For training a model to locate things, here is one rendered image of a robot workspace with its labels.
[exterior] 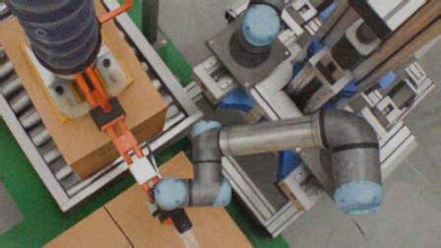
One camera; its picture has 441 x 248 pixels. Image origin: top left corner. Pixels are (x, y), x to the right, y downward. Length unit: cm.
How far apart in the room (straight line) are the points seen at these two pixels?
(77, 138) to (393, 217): 189
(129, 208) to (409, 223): 164
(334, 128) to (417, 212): 196
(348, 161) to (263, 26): 61
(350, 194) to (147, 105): 90
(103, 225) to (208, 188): 93
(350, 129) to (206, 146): 38
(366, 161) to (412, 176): 195
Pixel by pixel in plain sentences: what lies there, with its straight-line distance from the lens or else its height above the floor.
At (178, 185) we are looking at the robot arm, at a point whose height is 144.
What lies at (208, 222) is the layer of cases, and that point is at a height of 54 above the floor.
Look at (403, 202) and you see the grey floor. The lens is 312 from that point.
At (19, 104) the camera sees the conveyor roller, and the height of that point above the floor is 55.
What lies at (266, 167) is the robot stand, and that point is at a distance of 264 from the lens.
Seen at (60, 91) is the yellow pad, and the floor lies 100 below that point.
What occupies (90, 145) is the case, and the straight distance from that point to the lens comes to 185.
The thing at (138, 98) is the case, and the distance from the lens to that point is 187.
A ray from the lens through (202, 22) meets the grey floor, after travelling 303.
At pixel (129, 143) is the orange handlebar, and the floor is 110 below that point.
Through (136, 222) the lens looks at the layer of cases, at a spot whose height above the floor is 54.
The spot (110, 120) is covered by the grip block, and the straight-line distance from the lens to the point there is 171.
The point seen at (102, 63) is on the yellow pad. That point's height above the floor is 99.
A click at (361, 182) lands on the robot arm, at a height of 165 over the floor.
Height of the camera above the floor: 276
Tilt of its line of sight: 75 degrees down
